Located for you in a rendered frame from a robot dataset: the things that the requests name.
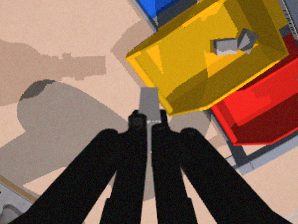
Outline dark grey metal shelf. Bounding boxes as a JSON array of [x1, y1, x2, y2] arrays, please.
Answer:
[[131, 0, 298, 176]]

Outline yellow bin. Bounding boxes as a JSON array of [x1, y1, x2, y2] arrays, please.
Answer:
[[126, 0, 289, 117]]

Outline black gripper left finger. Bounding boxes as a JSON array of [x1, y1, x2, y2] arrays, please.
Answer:
[[8, 87, 149, 224]]

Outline red bin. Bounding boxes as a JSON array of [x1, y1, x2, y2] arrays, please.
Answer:
[[211, 33, 298, 145]]

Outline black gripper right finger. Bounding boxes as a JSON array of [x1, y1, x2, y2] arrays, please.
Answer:
[[149, 87, 293, 224]]

